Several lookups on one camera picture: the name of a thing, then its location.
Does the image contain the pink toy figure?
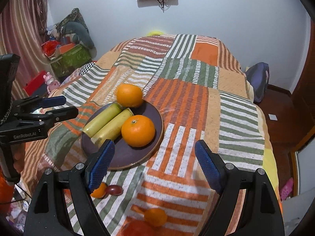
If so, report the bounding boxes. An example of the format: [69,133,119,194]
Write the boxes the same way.
[43,72,60,94]

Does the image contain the striped red curtain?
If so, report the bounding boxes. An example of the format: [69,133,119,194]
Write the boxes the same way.
[1,0,51,100]

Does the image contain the small mandarin orange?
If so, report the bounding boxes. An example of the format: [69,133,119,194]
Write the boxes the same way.
[90,182,107,199]
[144,208,168,227]

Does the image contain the red tomato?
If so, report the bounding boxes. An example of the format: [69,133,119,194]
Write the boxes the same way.
[122,220,155,236]

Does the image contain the grey plush toy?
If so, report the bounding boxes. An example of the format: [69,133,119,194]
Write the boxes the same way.
[61,22,95,50]

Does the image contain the checkered patchwork quilt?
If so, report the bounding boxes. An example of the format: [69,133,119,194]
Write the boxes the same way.
[61,61,95,86]

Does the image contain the red box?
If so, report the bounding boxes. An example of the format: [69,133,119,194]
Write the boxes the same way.
[23,70,46,96]

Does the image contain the striped patchwork bed blanket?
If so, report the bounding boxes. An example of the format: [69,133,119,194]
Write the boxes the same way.
[21,34,279,235]

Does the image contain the purple round plate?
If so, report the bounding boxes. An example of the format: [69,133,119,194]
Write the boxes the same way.
[81,101,164,171]

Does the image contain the large orange with sticker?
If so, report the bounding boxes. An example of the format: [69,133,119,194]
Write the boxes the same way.
[115,84,143,108]

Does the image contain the green storage box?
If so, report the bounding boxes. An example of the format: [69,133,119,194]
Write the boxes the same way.
[50,44,92,81]

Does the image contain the left hand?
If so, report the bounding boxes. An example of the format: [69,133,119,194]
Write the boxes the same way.
[11,143,26,173]

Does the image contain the yellow foam arc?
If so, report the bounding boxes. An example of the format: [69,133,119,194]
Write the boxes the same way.
[147,31,164,37]

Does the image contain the blue backpack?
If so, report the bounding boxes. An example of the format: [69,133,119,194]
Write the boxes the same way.
[245,62,270,103]

